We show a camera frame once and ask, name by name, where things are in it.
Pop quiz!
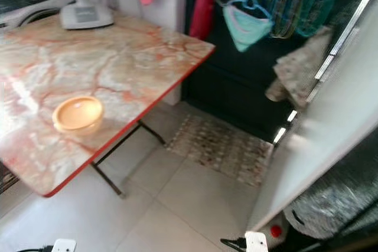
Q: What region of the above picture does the dark patterned rug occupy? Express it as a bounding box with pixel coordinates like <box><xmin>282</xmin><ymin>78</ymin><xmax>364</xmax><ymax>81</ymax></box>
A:
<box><xmin>0</xmin><ymin>166</ymin><xmax>20</xmax><ymax>194</ymax></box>

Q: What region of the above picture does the orange lidded bowl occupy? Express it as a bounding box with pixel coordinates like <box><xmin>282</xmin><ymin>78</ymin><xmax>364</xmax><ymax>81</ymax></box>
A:
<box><xmin>52</xmin><ymin>96</ymin><xmax>105</xmax><ymax>135</ymax></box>

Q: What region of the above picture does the marble folding table red edge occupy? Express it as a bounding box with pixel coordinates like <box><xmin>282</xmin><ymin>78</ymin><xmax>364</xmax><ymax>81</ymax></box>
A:
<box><xmin>0</xmin><ymin>13</ymin><xmax>216</xmax><ymax>198</ymax></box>

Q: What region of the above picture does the patterned floor mat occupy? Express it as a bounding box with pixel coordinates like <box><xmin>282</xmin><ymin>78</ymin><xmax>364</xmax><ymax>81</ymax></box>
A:
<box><xmin>166</xmin><ymin>113</ymin><xmax>273</xmax><ymax>188</ymax></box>

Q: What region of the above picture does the red hanging cloth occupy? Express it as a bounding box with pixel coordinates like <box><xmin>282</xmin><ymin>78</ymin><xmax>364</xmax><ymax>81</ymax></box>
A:
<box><xmin>188</xmin><ymin>0</ymin><xmax>216</xmax><ymax>41</ymax></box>

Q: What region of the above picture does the teal garment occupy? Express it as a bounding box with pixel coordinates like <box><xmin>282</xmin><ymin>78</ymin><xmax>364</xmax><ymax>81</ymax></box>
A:
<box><xmin>223</xmin><ymin>2</ymin><xmax>276</xmax><ymax>53</ymax></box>

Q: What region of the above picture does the blue clothes hanger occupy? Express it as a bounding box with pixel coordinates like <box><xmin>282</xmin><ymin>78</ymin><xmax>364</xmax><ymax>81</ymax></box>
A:
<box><xmin>233</xmin><ymin>0</ymin><xmax>273</xmax><ymax>20</ymax></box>

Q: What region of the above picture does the beige patterned towel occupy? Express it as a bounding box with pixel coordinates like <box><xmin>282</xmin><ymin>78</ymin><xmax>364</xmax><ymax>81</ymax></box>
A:
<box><xmin>265</xmin><ymin>27</ymin><xmax>335</xmax><ymax>109</ymax></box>

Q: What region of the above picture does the silver patterned bag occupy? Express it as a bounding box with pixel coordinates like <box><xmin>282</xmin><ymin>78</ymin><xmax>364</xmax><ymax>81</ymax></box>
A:
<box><xmin>283</xmin><ymin>159</ymin><xmax>378</xmax><ymax>240</ymax></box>

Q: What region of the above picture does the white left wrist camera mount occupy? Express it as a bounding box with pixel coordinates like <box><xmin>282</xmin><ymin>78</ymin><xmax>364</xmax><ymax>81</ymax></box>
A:
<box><xmin>51</xmin><ymin>238</ymin><xmax>77</xmax><ymax>252</ymax></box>

